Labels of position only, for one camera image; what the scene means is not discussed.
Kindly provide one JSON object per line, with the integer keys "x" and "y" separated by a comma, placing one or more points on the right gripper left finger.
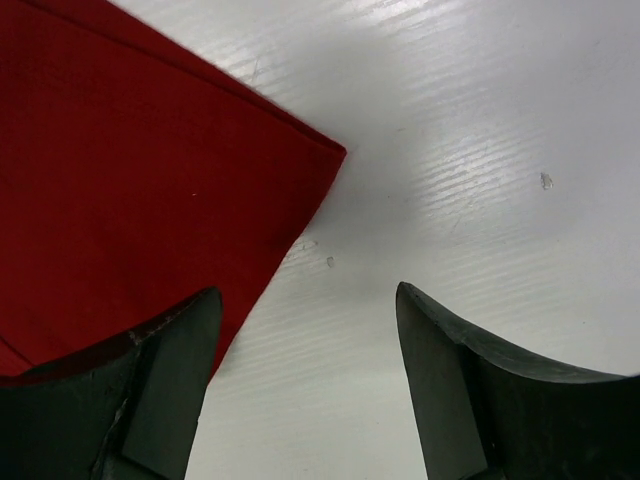
{"x": 126, "y": 407}

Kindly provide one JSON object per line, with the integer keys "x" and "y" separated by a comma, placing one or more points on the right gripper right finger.
{"x": 486, "y": 408}

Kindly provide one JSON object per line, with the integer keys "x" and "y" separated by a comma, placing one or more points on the red t-shirt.
{"x": 134, "y": 174}

